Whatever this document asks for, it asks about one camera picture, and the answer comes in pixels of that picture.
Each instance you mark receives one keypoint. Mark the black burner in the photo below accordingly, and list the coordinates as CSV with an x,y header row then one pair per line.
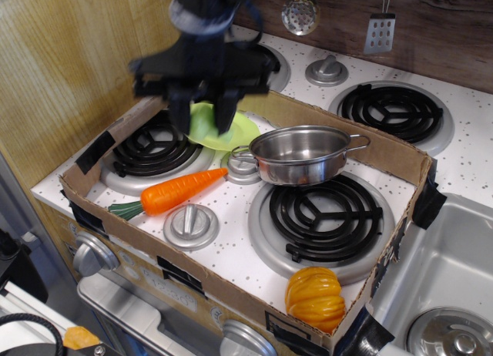
x,y
279,63
408,112
342,224
156,152

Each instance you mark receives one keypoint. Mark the orange toy pumpkin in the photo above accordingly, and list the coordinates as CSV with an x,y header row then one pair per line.
x,y
313,295

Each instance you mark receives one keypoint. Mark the middle silver stove knob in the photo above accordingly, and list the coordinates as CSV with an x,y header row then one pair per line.
x,y
239,172

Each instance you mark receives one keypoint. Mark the silver oven knob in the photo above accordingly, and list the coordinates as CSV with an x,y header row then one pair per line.
x,y
240,339
92,256

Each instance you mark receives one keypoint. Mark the silver sink drain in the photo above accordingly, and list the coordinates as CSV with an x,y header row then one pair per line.
x,y
449,331

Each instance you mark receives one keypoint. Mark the orange sponge piece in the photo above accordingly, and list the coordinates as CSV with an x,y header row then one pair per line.
x,y
79,337

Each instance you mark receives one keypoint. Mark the green toy broccoli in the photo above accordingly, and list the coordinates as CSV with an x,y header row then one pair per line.
x,y
202,122

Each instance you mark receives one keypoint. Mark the right silver oven knob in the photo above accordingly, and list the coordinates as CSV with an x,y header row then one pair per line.
x,y
240,339

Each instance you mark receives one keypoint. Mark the small steel pan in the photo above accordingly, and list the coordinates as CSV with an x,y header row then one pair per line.
x,y
300,155

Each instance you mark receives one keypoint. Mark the light green plastic plate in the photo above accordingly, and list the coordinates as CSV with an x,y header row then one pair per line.
x,y
241,133

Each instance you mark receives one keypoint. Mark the front left black burner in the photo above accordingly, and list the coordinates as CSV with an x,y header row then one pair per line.
x,y
156,152

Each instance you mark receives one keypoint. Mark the rear silver stove knob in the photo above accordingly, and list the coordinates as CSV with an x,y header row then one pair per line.
x,y
326,72

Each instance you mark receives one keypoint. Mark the silver stove knob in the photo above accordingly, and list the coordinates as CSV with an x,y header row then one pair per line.
x,y
326,72
239,172
191,227

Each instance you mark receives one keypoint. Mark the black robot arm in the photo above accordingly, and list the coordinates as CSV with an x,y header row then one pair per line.
x,y
208,18

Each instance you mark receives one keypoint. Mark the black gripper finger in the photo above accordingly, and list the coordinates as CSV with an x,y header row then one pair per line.
x,y
179,106
225,104

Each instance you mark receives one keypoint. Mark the hanging slotted metal spatula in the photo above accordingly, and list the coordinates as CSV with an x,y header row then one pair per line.
x,y
380,31

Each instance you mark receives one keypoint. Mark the black device at left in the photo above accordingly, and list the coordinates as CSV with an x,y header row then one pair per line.
x,y
18,268

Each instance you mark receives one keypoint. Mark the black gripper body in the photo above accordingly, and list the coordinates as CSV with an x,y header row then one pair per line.
x,y
190,63

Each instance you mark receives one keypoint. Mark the hanging round metal strainer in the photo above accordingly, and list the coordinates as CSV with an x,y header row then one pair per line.
x,y
300,17

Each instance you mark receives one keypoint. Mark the rear right black burner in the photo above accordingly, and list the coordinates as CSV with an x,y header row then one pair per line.
x,y
408,112

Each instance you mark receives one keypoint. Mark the front right black burner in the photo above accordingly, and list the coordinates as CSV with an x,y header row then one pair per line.
x,y
342,224

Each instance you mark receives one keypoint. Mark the orange toy carrot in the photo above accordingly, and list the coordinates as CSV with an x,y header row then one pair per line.
x,y
159,198

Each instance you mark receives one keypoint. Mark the silver oven door handle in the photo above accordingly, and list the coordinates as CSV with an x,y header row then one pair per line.
x,y
135,321

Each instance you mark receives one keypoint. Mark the front silver stove knob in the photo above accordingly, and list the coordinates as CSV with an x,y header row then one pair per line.
x,y
191,227

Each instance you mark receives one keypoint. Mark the rear left black burner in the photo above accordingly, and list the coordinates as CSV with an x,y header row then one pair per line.
x,y
279,63

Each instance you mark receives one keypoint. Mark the grey toy sink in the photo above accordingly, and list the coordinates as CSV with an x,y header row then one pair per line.
x,y
447,265

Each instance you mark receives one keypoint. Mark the brown cardboard fence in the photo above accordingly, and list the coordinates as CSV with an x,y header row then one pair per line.
x,y
228,273

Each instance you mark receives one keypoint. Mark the left silver oven knob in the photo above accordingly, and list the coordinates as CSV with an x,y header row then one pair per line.
x,y
92,256

